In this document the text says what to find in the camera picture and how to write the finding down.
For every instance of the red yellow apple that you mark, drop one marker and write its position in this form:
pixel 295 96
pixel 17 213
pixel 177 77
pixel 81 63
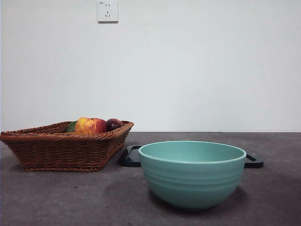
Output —
pixel 90 126

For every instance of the dark rectangular tray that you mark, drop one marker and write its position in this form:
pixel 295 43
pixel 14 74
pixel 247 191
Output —
pixel 130 157

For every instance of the brown wicker basket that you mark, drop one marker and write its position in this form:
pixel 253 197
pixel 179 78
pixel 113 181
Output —
pixel 58 150

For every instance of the green avocado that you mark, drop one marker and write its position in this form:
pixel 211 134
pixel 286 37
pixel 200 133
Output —
pixel 71 127

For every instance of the teal ribbed bowl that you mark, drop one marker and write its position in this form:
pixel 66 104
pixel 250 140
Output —
pixel 190 183

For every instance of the white wall socket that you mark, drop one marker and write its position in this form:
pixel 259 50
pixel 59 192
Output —
pixel 108 10

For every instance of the dark purple plum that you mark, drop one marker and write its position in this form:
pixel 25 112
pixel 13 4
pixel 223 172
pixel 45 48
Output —
pixel 114 124

